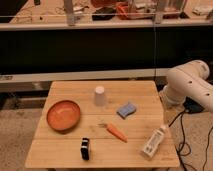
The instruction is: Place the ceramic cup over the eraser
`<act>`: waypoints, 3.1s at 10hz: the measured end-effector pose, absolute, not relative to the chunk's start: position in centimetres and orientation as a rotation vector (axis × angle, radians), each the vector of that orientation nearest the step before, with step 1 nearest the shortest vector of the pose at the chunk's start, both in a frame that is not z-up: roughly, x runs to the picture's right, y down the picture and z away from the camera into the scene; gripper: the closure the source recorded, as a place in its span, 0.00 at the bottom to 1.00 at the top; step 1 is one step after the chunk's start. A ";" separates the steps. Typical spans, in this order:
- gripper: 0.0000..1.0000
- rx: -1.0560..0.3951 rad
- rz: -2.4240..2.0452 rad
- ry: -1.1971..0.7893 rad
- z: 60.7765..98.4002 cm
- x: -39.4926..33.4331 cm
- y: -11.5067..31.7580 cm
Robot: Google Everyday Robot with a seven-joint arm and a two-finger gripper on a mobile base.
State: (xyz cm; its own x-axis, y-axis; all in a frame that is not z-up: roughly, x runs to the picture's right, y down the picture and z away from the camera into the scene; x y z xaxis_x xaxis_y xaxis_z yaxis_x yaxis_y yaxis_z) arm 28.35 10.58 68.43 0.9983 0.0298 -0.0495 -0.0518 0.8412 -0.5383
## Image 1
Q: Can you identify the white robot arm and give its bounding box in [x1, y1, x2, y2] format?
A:
[162, 60, 213, 113]

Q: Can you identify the black eraser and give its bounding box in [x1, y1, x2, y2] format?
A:
[80, 138, 90, 160]

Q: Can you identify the blue sponge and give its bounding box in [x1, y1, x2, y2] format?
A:
[117, 102, 137, 119]

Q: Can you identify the orange toy carrot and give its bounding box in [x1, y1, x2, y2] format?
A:
[100, 123, 128, 143]

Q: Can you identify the wooden table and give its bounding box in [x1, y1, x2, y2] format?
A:
[25, 81, 179, 169]

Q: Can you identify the orange bowl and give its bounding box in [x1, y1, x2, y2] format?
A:
[46, 100, 81, 131]

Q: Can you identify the black object on shelf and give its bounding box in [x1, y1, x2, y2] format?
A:
[92, 7, 116, 21]

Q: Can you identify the orange container on shelf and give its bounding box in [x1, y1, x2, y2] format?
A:
[116, 2, 139, 20]

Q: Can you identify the metal frame post right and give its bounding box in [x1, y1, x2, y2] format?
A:
[154, 0, 167, 24]

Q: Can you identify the metal frame post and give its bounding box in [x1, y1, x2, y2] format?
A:
[154, 0, 167, 24]
[63, 0, 75, 26]

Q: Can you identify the metal frame post left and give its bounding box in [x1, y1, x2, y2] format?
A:
[63, 0, 75, 26]

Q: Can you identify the black cable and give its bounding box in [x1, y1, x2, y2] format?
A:
[168, 109, 213, 171]

